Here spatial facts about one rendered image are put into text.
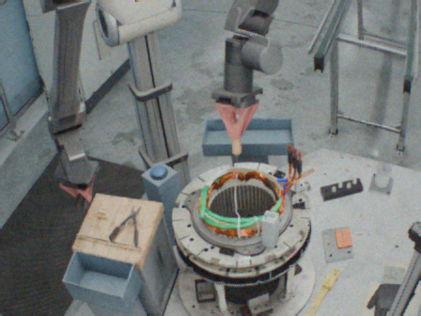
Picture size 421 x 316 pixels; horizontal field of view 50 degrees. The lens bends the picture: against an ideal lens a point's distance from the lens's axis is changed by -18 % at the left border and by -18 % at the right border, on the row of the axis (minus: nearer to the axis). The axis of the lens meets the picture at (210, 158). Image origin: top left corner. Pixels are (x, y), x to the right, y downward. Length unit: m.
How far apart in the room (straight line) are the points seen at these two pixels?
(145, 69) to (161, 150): 0.29
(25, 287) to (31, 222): 0.49
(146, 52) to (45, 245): 1.61
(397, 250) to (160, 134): 0.83
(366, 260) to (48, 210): 1.98
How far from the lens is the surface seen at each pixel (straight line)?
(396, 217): 1.65
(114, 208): 1.33
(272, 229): 1.09
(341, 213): 1.64
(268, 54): 0.95
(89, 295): 1.22
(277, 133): 1.53
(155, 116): 1.54
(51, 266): 2.68
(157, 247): 1.34
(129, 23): 1.32
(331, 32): 2.65
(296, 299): 1.41
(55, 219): 2.90
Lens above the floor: 2.00
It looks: 42 degrees down
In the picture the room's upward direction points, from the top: 8 degrees counter-clockwise
